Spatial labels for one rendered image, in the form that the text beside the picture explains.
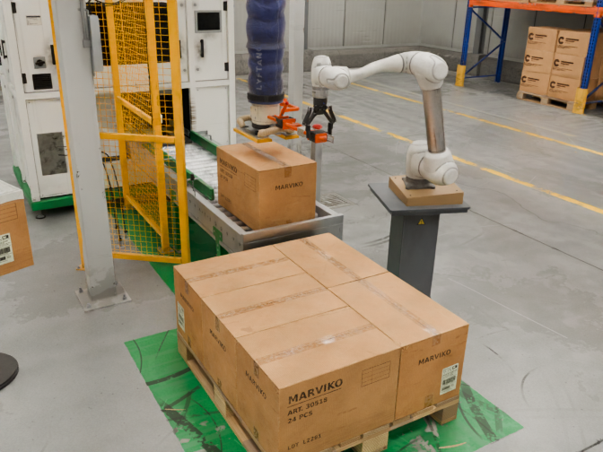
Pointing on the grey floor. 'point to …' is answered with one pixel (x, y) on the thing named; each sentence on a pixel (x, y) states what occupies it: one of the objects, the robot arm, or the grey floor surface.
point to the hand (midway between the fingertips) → (318, 134)
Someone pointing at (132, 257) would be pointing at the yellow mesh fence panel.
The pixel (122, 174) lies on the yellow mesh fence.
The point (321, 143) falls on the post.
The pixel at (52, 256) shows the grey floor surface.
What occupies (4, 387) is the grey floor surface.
